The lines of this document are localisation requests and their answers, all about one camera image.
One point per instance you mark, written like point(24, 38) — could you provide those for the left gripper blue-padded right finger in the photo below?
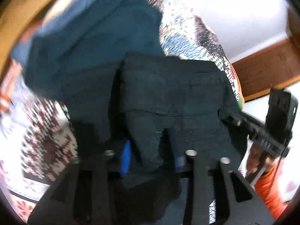
point(180, 163)

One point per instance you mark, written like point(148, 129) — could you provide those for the wooden door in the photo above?
point(276, 66)

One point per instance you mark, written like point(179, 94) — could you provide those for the wooden lap desk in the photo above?
point(16, 16)

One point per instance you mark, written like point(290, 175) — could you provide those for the folded dark teal garment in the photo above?
point(104, 32)

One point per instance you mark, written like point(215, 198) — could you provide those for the folded blue jeans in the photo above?
point(56, 19)

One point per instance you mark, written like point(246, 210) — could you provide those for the orange sleeve forearm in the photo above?
point(267, 188)

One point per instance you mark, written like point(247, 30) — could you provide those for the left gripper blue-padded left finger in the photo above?
point(125, 159)

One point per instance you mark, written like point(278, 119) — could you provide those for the right hand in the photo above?
point(260, 165)

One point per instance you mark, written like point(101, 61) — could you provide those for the black pants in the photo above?
point(163, 106)

